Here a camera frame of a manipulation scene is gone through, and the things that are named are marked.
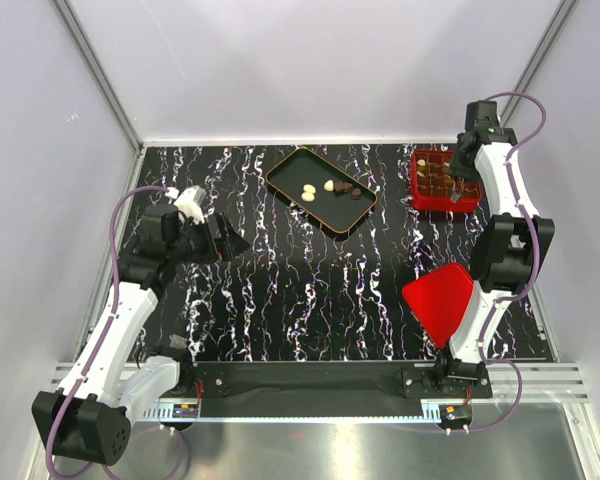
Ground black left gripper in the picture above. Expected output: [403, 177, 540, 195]
[168, 211, 249, 265]

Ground metal tweezers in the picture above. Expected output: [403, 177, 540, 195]
[450, 176, 465, 203]

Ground dark heart chocolate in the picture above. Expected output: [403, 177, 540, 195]
[334, 182, 353, 194]

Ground red box lid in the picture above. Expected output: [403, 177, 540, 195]
[401, 263, 473, 349]

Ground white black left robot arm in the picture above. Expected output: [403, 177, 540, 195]
[32, 204, 250, 469]

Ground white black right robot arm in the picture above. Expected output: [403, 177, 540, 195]
[433, 96, 555, 397]

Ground red chocolate box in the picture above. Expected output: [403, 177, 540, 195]
[409, 148, 482, 213]

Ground dark green gold-rimmed tray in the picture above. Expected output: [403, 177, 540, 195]
[265, 147, 377, 235]

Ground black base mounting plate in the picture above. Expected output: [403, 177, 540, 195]
[137, 360, 491, 426]

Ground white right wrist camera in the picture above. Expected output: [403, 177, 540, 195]
[464, 100, 500, 132]

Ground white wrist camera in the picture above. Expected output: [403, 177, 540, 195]
[464, 100, 500, 132]
[166, 185, 206, 225]

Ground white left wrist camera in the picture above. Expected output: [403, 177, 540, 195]
[166, 185, 206, 225]

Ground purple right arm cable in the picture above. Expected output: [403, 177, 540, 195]
[479, 91, 549, 436]

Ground aluminium frame post right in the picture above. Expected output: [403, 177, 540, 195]
[495, 0, 580, 126]

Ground aluminium frame post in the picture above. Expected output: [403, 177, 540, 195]
[495, 0, 580, 126]
[51, 0, 143, 153]

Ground aluminium front rail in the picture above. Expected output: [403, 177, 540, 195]
[53, 357, 588, 425]

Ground aluminium frame post left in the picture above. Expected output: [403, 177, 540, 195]
[51, 0, 143, 153]

